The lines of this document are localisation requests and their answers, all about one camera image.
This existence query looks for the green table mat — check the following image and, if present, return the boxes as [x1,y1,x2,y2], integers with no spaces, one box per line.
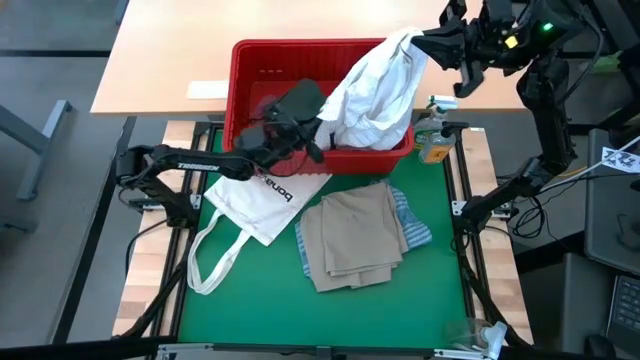
[177,124,470,350]

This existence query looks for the white printed tote bag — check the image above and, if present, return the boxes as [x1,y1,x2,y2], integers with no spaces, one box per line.
[185,172,333,296]

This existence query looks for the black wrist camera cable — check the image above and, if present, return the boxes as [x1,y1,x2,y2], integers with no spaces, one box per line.
[269,149,311,178]

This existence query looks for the green spray bottle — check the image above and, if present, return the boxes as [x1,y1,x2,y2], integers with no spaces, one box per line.
[412,93,459,151]

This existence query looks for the pale green bundle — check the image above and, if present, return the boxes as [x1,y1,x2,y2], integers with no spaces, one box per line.
[597,52,624,74]

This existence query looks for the white paper label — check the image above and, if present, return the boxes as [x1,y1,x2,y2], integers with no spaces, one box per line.
[186,79,231,101]

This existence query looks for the dark keyboard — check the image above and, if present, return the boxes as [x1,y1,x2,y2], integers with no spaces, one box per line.
[605,273,640,346]

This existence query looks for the grey metal table leg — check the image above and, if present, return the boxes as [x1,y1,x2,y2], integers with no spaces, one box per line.
[0,99,76,202]

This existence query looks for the black desk leg frame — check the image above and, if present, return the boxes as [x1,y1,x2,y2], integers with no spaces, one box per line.
[569,0,640,137]

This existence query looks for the white printed paper tag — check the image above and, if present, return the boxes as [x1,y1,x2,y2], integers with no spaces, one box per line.
[601,145,640,175]

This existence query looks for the blue striped garment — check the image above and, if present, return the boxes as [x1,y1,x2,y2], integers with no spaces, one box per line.
[294,180,434,281]

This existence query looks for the black cable bundle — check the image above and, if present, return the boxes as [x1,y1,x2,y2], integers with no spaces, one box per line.
[497,172,554,241]

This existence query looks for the grey side table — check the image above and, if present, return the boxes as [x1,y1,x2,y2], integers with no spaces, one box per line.
[583,127,640,276]

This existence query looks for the dark green garment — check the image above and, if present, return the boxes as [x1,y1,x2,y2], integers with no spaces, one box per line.
[272,78,329,127]

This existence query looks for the orange soap pump bottle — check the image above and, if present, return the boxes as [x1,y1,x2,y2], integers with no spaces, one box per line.
[418,120,471,165]

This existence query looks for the light wooden desk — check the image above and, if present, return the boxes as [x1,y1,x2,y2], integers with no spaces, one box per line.
[89,0,552,118]

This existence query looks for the maroon cloth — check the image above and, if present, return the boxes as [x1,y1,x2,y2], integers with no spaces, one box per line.
[251,94,279,122]

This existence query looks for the silver aluminium rail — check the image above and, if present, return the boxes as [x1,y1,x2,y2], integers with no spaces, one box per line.
[155,341,334,357]

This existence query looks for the large white shirt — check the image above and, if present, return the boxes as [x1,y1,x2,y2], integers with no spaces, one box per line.
[314,27,430,152]

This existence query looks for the beige trousers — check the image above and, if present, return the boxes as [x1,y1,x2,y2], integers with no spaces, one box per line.
[299,181,410,294]

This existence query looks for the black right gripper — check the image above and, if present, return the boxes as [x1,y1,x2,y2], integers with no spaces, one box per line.
[410,0,532,100]

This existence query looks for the black aluminium table frame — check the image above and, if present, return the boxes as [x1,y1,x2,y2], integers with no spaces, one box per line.
[112,119,534,360]

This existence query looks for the clear plastic spray bottle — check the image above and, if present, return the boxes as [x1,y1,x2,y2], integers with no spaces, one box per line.
[443,315,509,359]

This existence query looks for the red plastic laundry bin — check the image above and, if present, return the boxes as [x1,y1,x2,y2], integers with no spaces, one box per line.
[221,38,416,177]

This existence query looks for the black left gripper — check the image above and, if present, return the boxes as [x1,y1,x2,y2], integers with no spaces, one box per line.
[233,112,327,172]

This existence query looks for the white cable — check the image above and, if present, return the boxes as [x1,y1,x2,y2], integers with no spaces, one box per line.
[539,134,640,194]

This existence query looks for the yellow power plug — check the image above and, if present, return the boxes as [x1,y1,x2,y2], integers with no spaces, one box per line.
[552,166,590,180]

